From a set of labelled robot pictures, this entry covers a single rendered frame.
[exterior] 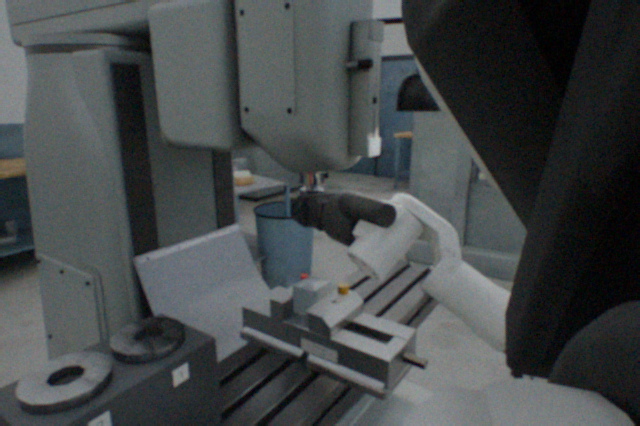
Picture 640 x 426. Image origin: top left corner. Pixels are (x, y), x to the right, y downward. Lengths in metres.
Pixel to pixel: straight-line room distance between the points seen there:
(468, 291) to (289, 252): 2.55
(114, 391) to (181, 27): 0.58
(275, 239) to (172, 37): 2.33
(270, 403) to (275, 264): 2.39
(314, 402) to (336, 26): 0.60
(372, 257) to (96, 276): 0.68
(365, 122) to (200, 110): 0.30
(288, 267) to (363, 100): 2.50
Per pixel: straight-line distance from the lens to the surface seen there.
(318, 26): 0.68
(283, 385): 0.81
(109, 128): 0.95
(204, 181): 1.09
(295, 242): 3.05
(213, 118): 0.77
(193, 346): 0.59
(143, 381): 0.55
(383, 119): 7.87
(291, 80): 0.68
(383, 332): 0.83
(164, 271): 1.03
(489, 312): 0.58
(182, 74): 0.83
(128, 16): 0.97
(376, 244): 0.58
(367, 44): 0.70
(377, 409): 0.94
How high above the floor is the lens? 1.43
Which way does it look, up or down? 15 degrees down
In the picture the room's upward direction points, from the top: straight up
